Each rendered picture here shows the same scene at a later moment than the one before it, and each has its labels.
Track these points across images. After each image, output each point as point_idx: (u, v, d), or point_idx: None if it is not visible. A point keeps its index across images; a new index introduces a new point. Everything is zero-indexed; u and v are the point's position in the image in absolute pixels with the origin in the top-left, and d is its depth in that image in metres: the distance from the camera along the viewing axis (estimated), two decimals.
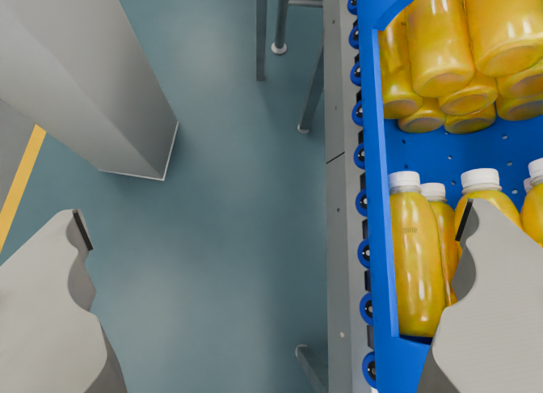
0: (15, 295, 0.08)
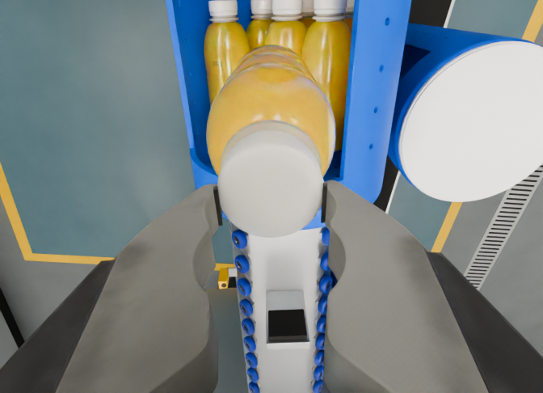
0: (154, 251, 0.09)
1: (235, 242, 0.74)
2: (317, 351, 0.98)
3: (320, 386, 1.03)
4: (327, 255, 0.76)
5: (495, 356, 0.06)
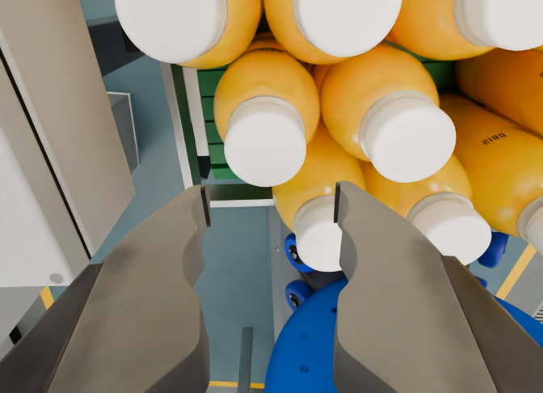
0: (142, 254, 0.09)
1: None
2: None
3: None
4: None
5: (509, 362, 0.06)
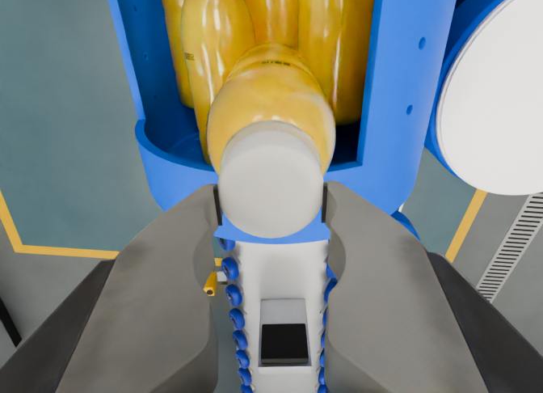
0: (154, 251, 0.09)
1: (220, 242, 0.59)
2: (322, 367, 0.84)
3: None
4: None
5: (495, 356, 0.06)
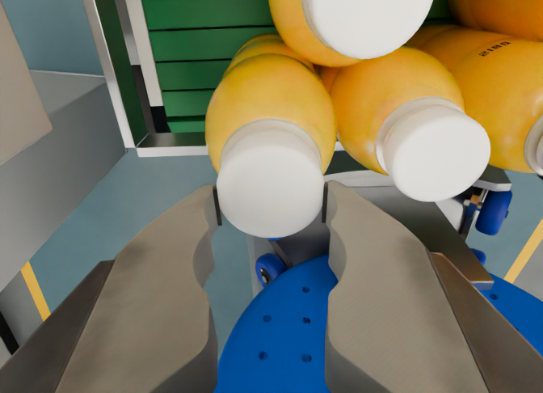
0: (153, 251, 0.09)
1: None
2: None
3: None
4: None
5: (496, 356, 0.06)
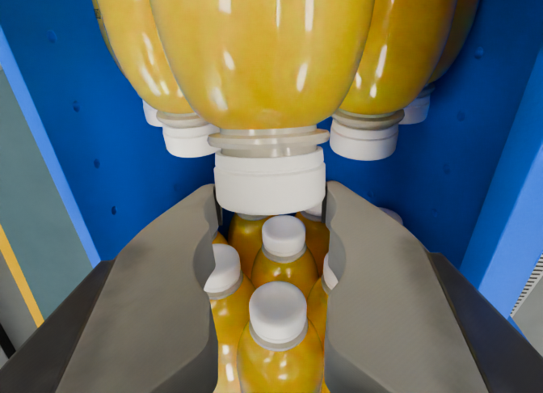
0: (154, 251, 0.09)
1: None
2: None
3: None
4: None
5: (495, 356, 0.06)
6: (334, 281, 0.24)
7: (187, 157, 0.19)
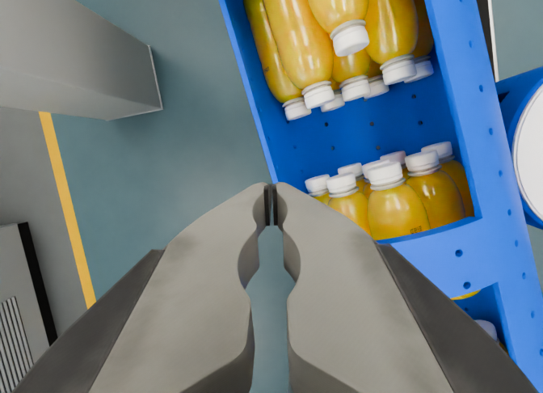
0: (201, 247, 0.09)
1: None
2: None
3: None
4: None
5: (446, 336, 0.06)
6: (414, 161, 0.41)
7: (319, 103, 0.42)
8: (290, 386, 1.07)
